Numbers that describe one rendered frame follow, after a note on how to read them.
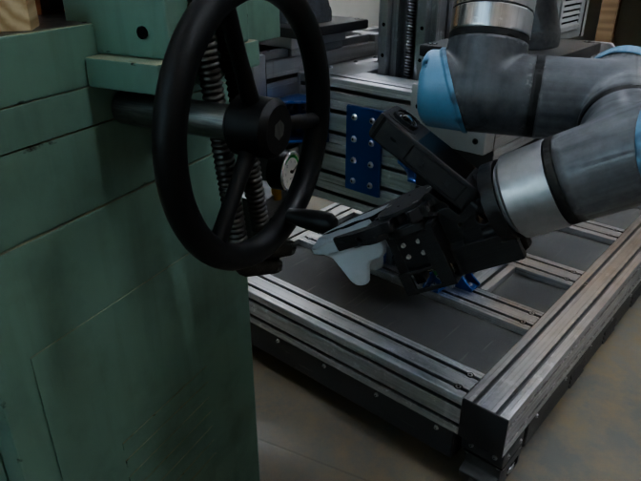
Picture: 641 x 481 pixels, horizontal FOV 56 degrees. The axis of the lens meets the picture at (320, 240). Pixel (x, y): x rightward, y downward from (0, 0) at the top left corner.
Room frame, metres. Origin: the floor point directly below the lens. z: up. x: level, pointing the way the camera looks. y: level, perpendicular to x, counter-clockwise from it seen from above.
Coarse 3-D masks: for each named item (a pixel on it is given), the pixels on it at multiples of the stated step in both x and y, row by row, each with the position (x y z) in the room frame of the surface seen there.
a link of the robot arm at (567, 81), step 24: (624, 48) 0.57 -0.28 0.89; (552, 72) 0.54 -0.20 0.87; (576, 72) 0.53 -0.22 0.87; (600, 72) 0.53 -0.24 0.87; (624, 72) 0.52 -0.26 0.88; (552, 96) 0.53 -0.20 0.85; (576, 96) 0.52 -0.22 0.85; (600, 96) 0.49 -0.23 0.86; (552, 120) 0.52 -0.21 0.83; (576, 120) 0.52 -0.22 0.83
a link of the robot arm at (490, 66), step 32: (480, 0) 0.58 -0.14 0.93; (512, 0) 0.57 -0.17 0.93; (480, 32) 0.57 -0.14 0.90; (512, 32) 0.57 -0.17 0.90; (448, 64) 0.57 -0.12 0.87; (480, 64) 0.56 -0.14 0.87; (512, 64) 0.55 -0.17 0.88; (544, 64) 0.55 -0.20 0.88; (448, 96) 0.56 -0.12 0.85; (480, 96) 0.55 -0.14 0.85; (512, 96) 0.54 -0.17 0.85; (448, 128) 0.57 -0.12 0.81; (480, 128) 0.56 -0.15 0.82; (512, 128) 0.54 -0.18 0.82
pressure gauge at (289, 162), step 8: (288, 152) 0.87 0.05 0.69; (296, 152) 0.88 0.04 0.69; (272, 160) 0.86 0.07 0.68; (280, 160) 0.85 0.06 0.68; (288, 160) 0.86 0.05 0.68; (296, 160) 0.88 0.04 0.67; (272, 168) 0.85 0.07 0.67; (280, 168) 0.84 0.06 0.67; (288, 168) 0.86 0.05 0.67; (296, 168) 0.88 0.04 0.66; (272, 176) 0.85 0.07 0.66; (280, 176) 0.84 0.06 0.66; (288, 176) 0.86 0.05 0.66; (272, 184) 0.85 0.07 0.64; (280, 184) 0.84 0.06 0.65; (288, 184) 0.86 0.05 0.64; (272, 192) 0.87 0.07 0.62; (280, 192) 0.87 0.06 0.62
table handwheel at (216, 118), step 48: (240, 0) 0.55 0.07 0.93; (288, 0) 0.62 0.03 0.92; (192, 48) 0.48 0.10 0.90; (240, 48) 0.55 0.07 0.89; (144, 96) 0.64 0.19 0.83; (240, 96) 0.57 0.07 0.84; (240, 144) 0.56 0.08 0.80; (192, 192) 0.47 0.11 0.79; (240, 192) 0.54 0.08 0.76; (288, 192) 0.65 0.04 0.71; (192, 240) 0.47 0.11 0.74
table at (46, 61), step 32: (256, 0) 0.91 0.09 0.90; (0, 32) 0.57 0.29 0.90; (32, 32) 0.58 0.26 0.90; (64, 32) 0.61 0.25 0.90; (256, 32) 0.91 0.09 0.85; (0, 64) 0.54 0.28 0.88; (32, 64) 0.57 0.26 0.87; (64, 64) 0.60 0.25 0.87; (96, 64) 0.62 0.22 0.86; (128, 64) 0.60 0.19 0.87; (160, 64) 0.59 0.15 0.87; (256, 64) 0.73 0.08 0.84; (0, 96) 0.54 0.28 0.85; (32, 96) 0.56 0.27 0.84
